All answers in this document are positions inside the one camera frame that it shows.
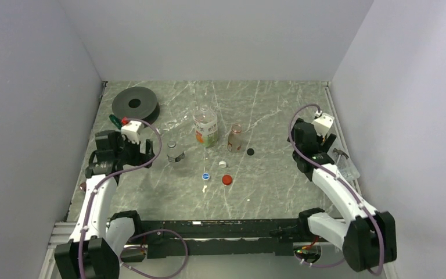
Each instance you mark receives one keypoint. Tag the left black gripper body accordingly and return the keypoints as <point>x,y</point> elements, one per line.
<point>130,154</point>

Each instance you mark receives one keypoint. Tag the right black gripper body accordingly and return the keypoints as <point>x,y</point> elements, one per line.
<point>327,143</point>

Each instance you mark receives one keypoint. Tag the clear bottle black label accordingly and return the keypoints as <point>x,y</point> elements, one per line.
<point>175,153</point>

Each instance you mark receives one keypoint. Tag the clear Pocari Sweat bottle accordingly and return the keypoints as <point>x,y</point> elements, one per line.
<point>172,124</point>

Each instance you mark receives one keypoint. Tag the green fruit tea bottle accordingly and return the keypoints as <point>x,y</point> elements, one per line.
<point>206,126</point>

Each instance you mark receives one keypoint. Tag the small orange cap bottle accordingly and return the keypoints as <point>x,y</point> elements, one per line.
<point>234,142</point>

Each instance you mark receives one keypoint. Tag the small white bottle cap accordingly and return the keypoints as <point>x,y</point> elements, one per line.
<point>222,164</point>

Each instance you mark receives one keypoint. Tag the red orange bottle cap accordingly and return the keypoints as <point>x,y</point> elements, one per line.
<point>227,180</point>

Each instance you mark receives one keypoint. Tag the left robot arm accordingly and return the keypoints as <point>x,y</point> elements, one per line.
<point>94,247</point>

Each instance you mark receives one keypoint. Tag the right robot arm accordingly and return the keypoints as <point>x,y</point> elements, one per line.
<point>366,236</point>

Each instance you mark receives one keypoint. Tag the small metal hammer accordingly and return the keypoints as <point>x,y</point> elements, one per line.
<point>341,153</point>

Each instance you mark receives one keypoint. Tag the black filament spool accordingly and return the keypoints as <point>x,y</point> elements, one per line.
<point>136,103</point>

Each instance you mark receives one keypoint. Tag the red brown small object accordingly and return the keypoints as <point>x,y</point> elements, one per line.
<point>83,186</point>

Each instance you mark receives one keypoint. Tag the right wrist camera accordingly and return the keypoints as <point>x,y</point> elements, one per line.
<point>322,123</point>

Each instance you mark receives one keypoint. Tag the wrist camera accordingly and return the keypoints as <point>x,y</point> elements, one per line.
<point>131,130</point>
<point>322,123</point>

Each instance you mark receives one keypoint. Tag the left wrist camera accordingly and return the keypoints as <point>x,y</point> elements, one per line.
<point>131,130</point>

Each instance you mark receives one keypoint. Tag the green handled screwdriver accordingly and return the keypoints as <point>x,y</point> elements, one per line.
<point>116,121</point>

